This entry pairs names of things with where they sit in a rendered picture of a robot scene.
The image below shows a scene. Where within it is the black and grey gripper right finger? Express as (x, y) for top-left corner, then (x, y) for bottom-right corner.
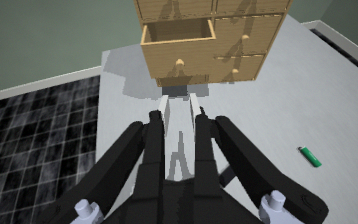
(190, 93), (329, 224)

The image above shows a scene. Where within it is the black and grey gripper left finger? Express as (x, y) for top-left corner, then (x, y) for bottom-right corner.
(36, 95), (170, 224)

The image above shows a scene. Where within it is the green aa battery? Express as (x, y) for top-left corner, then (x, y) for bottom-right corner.
(299, 146), (322, 168)

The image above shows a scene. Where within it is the wooden drawer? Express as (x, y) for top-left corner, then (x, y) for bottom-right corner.
(208, 54), (264, 82)
(215, 0), (289, 14)
(138, 0), (212, 20)
(213, 13), (282, 55)
(158, 75), (205, 86)
(141, 17), (216, 79)

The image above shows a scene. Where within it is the tan chest of drawers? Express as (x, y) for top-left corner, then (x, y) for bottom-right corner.
(133, 0), (293, 87)

